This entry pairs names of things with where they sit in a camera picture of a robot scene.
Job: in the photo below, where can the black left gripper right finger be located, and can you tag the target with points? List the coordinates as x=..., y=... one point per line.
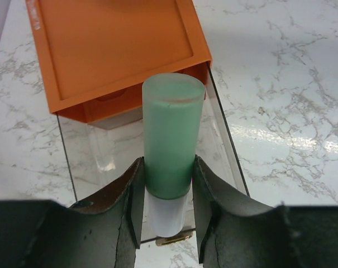
x=232, y=229

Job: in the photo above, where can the green tube white cap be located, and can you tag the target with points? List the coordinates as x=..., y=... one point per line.
x=172, y=105

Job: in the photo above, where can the clear drawer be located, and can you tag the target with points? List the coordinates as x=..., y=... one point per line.
x=98, y=153

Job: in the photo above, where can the orange drawer box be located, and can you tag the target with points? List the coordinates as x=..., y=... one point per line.
x=95, y=55

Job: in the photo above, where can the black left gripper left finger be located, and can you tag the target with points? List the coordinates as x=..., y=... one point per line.
x=113, y=221

